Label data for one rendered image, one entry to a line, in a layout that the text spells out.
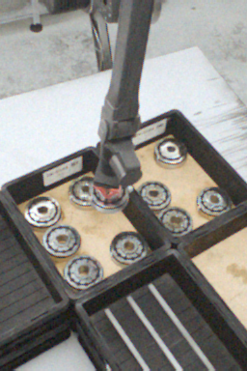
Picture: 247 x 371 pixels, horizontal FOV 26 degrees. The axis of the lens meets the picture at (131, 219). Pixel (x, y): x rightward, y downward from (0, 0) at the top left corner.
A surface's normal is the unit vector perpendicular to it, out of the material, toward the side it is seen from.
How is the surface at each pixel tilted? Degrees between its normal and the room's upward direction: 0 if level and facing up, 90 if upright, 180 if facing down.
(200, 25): 0
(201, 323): 0
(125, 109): 85
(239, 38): 0
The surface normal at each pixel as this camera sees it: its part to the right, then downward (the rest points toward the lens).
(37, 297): 0.07, -0.55
